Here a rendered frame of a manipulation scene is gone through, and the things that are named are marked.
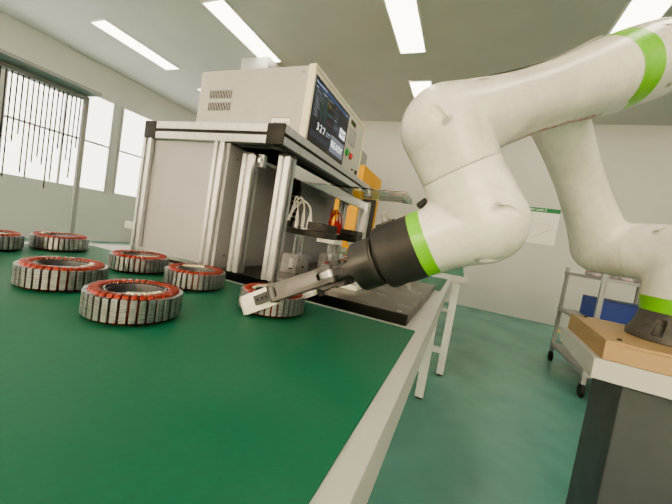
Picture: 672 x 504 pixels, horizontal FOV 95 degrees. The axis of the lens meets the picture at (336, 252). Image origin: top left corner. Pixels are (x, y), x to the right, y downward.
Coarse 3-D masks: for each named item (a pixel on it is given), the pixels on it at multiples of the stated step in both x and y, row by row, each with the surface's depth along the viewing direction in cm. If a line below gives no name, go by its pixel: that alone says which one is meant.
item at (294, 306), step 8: (240, 288) 52; (248, 288) 51; (256, 288) 54; (240, 296) 51; (296, 296) 51; (304, 296) 53; (240, 304) 50; (280, 304) 49; (288, 304) 49; (296, 304) 50; (304, 304) 54; (256, 312) 48; (264, 312) 49; (272, 312) 48; (280, 312) 49; (288, 312) 50; (296, 312) 51
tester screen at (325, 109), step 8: (320, 88) 83; (320, 96) 84; (328, 96) 88; (320, 104) 84; (328, 104) 88; (336, 104) 93; (312, 112) 81; (320, 112) 85; (328, 112) 89; (336, 112) 94; (344, 112) 99; (312, 120) 82; (320, 120) 86; (328, 120) 90; (336, 120) 95; (344, 120) 100; (312, 128) 83; (328, 128) 91; (344, 128) 101; (328, 136) 92; (336, 136) 97; (320, 144) 88; (328, 144) 93; (328, 152) 94
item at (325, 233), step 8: (312, 224) 84; (320, 224) 84; (328, 224) 84; (288, 232) 87; (296, 232) 86; (304, 232) 85; (312, 232) 84; (320, 232) 83; (328, 232) 83; (336, 232) 88; (296, 240) 87; (320, 240) 84; (328, 240) 83; (296, 248) 89
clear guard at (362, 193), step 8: (352, 192) 114; (360, 192) 111; (368, 192) 108; (376, 192) 105; (384, 192) 102; (392, 192) 99; (400, 192) 98; (384, 200) 121; (392, 200) 118; (400, 200) 114; (408, 200) 111
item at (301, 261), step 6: (288, 252) 89; (282, 258) 87; (288, 258) 87; (294, 258) 86; (300, 258) 87; (306, 258) 90; (282, 264) 87; (288, 264) 87; (294, 264) 86; (300, 264) 88; (306, 264) 91; (282, 270) 87; (288, 270) 87; (294, 270) 86; (300, 270) 88; (306, 270) 92
